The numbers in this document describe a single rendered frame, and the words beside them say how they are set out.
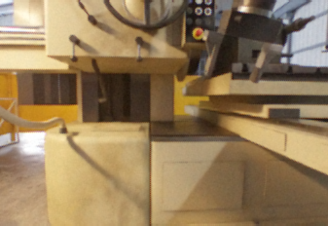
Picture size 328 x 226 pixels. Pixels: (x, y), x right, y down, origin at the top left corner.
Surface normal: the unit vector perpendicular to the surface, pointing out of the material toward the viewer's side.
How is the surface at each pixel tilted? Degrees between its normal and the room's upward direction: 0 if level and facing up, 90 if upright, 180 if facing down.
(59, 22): 90
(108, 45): 90
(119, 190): 90
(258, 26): 113
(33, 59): 90
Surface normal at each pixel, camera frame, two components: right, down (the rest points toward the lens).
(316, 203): 0.07, 0.09
